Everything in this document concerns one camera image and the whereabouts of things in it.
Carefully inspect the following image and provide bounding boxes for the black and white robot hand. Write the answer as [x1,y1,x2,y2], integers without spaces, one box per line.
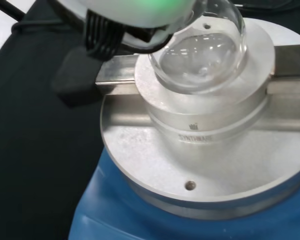
[49,0,197,61]

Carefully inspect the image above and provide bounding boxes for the heater with blue base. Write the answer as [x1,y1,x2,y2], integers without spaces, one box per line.
[70,17,300,240]

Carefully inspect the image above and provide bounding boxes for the black bench cloth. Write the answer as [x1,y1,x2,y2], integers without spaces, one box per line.
[0,0,108,240]

